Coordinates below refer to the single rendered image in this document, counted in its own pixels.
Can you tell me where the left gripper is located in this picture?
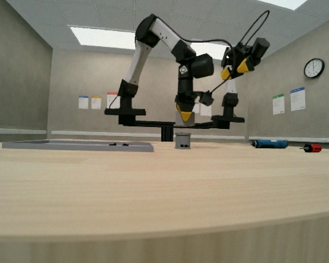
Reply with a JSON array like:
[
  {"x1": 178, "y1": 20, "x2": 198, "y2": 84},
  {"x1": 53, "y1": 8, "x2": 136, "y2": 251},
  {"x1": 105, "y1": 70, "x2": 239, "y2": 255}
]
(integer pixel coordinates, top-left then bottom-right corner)
[{"x1": 220, "y1": 55, "x2": 255, "y2": 80}]

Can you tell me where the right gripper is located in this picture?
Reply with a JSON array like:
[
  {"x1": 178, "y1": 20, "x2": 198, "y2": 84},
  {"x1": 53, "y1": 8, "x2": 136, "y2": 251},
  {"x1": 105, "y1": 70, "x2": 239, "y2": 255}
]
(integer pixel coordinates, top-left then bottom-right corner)
[{"x1": 174, "y1": 79, "x2": 197, "y2": 121}]

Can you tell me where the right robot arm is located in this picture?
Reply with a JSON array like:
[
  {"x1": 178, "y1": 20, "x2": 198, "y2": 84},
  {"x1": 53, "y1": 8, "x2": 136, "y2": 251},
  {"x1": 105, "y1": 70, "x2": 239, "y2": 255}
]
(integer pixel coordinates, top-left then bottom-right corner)
[{"x1": 105, "y1": 14, "x2": 214, "y2": 111}]

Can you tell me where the red and black screwdriver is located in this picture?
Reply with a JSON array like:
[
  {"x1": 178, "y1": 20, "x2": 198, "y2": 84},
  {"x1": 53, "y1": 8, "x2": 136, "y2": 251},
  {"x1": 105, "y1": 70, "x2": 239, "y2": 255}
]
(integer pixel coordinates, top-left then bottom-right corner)
[{"x1": 299, "y1": 144, "x2": 322, "y2": 153}]

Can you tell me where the grey cylinder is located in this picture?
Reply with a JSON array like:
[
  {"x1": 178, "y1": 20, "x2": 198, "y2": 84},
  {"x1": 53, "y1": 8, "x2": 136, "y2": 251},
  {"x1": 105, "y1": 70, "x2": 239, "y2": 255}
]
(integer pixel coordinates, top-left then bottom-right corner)
[{"x1": 174, "y1": 132, "x2": 191, "y2": 150}]

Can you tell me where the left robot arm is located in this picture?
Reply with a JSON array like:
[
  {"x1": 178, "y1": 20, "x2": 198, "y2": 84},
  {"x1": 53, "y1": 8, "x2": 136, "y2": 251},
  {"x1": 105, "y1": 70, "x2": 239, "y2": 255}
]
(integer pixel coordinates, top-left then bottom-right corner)
[{"x1": 212, "y1": 37, "x2": 270, "y2": 119}]

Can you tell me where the grey l-shaped bracket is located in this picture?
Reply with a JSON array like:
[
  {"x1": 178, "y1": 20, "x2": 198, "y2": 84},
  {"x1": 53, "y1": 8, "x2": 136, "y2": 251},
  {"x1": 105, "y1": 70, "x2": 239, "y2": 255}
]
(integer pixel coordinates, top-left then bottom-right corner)
[{"x1": 174, "y1": 112, "x2": 195, "y2": 127}]

